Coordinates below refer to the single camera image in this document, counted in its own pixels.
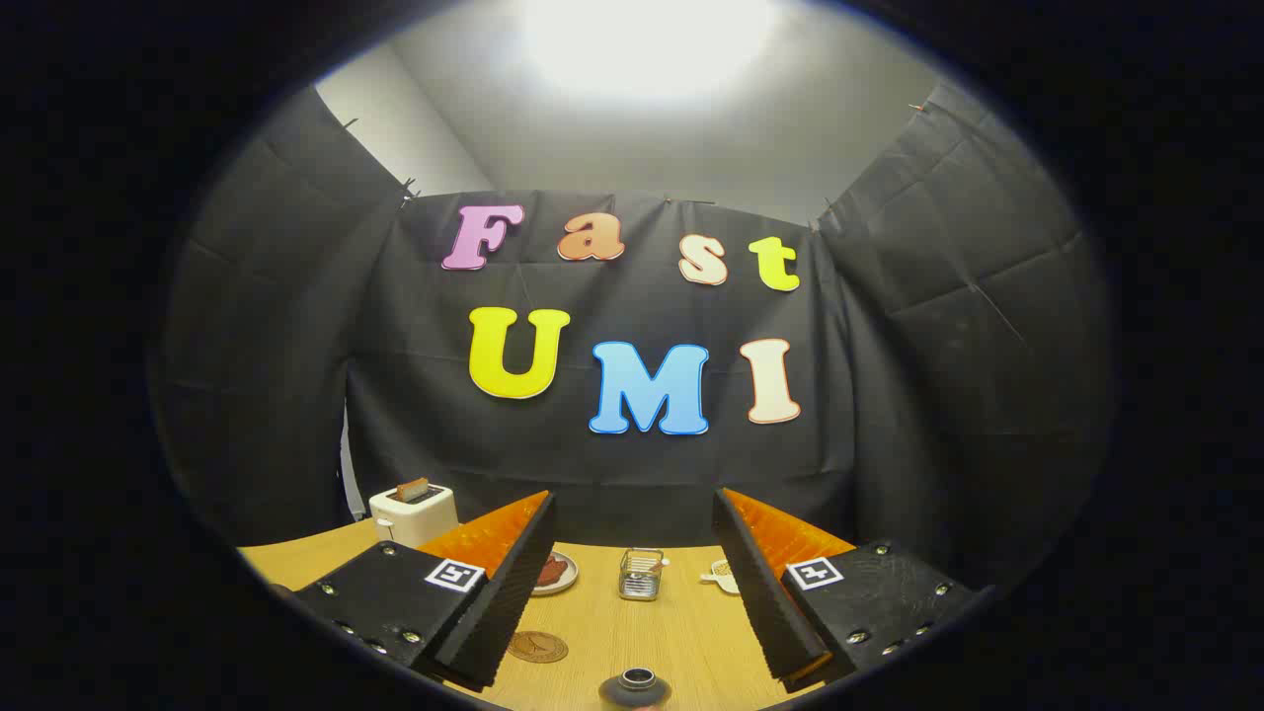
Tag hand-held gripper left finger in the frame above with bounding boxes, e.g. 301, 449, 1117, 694
291, 490, 558, 693

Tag cream white toaster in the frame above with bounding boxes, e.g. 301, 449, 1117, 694
369, 478, 459, 550

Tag metal wire basket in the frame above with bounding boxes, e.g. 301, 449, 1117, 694
618, 548, 667, 602

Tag silver bottle green label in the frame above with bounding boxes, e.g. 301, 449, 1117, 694
598, 668, 673, 711

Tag wooden table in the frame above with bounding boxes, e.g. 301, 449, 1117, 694
240, 518, 850, 711

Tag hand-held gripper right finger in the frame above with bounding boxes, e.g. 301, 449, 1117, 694
712, 487, 991, 694

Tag round brown coaster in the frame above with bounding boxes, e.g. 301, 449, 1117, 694
507, 631, 570, 665

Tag small beige plate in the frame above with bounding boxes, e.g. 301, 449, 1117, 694
530, 551, 581, 596

